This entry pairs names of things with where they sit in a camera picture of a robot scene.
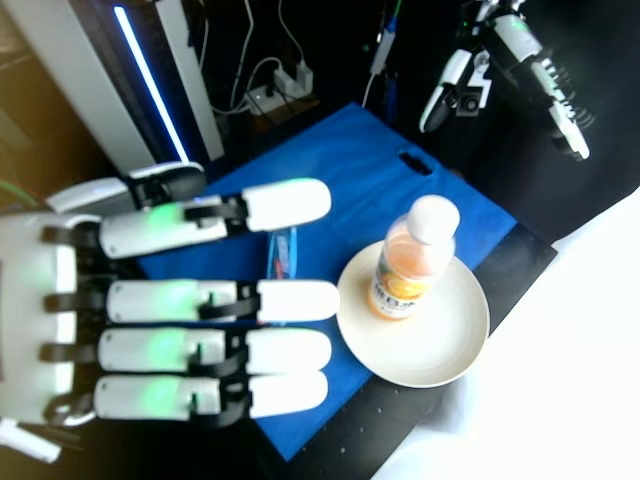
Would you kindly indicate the small blue packet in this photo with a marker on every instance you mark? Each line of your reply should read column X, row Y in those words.
column 282, row 255

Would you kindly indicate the orange juice bottle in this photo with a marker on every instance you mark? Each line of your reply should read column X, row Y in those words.
column 400, row 285

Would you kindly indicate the white round plate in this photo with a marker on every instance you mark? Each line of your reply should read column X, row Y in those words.
column 430, row 350

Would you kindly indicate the white column with blue light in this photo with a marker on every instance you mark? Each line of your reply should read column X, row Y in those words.
column 90, row 75

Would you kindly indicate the blue fabric bag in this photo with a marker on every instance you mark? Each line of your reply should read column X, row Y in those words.
column 350, row 165

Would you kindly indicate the white power strip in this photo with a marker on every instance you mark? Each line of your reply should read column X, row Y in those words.
column 292, row 80

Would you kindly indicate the white backdrop cloth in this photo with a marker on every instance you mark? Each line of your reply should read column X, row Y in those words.
column 560, row 350

